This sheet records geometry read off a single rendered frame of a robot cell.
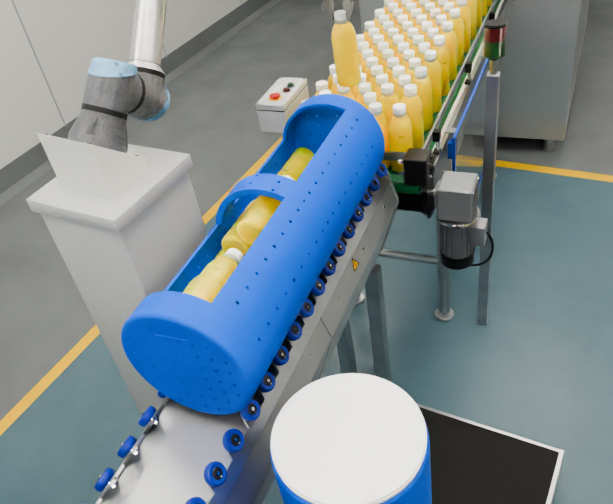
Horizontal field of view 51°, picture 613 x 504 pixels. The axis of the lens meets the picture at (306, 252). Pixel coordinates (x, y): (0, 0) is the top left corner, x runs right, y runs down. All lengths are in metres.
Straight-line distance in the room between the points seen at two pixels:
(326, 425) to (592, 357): 1.68
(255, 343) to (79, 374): 1.84
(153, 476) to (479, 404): 1.46
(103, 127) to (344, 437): 0.99
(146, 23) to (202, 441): 1.13
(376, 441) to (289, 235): 0.46
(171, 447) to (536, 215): 2.41
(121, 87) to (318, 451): 1.04
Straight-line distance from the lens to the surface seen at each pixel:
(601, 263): 3.12
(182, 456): 1.36
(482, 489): 2.15
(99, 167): 1.67
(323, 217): 1.45
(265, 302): 1.24
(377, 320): 2.23
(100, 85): 1.74
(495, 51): 2.08
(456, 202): 2.03
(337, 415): 1.20
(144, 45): 1.89
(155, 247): 1.78
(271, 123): 2.13
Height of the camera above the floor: 2.00
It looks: 39 degrees down
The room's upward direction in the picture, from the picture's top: 11 degrees counter-clockwise
